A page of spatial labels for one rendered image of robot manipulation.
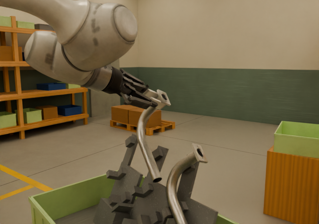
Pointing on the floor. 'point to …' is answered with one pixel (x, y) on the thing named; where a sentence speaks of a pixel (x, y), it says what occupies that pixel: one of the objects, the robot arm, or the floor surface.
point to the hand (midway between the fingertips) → (154, 99)
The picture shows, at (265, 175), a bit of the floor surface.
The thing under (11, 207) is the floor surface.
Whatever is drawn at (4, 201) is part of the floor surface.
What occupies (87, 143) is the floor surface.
